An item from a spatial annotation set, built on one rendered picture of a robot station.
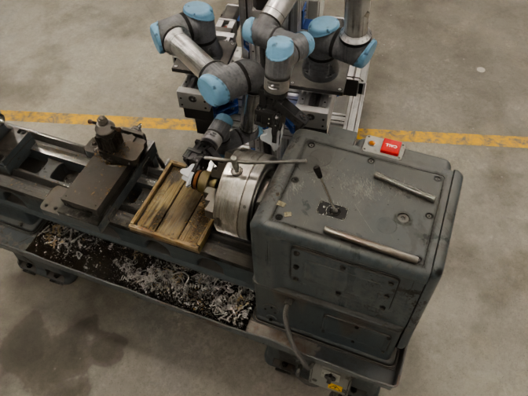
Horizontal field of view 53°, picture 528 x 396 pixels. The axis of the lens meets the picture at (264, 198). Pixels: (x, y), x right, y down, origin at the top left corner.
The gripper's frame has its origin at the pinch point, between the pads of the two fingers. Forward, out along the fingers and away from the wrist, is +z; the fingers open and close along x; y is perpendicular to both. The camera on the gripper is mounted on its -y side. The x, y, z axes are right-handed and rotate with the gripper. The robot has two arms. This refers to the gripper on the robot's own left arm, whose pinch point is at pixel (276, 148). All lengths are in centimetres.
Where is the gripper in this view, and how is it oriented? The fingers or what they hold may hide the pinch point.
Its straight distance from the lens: 169.4
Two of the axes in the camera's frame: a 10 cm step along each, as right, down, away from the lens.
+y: -9.3, -2.7, 2.4
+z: -0.7, 7.7, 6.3
